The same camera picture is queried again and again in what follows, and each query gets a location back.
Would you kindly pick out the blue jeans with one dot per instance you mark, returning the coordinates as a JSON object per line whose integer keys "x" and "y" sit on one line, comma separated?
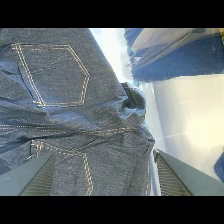
{"x": 66, "y": 116}

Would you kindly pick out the blue garment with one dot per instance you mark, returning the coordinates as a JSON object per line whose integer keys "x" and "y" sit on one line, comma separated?
{"x": 180, "y": 60}

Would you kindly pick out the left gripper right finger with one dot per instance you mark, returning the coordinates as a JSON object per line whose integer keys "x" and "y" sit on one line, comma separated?
{"x": 186, "y": 181}

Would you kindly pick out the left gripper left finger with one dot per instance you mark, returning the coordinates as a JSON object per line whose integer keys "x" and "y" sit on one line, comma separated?
{"x": 26, "y": 180}

